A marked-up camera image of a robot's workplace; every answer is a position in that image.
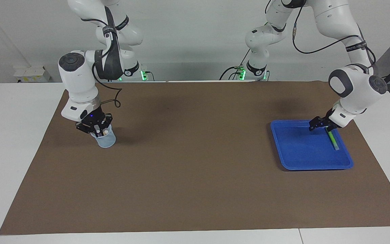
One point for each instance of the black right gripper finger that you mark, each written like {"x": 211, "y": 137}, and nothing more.
{"x": 96, "y": 131}
{"x": 106, "y": 129}

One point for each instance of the green lit base connector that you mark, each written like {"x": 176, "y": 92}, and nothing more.
{"x": 144, "y": 74}
{"x": 241, "y": 73}

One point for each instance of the translucent plastic cup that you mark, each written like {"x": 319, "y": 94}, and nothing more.
{"x": 108, "y": 142}

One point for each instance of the brown table mat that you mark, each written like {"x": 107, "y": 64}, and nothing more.
{"x": 195, "y": 186}

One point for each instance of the green marker pen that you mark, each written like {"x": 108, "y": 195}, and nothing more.
{"x": 333, "y": 142}

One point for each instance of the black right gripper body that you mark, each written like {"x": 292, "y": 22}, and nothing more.
{"x": 93, "y": 122}

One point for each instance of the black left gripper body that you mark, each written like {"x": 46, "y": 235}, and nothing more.
{"x": 329, "y": 121}

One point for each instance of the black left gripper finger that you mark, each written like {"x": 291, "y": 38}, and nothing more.
{"x": 328, "y": 128}
{"x": 315, "y": 123}

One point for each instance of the blue plastic tray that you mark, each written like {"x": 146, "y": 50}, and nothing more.
{"x": 306, "y": 152}

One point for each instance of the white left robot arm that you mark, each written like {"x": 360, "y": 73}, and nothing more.
{"x": 354, "y": 91}

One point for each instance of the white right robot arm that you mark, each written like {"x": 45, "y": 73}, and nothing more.
{"x": 78, "y": 81}

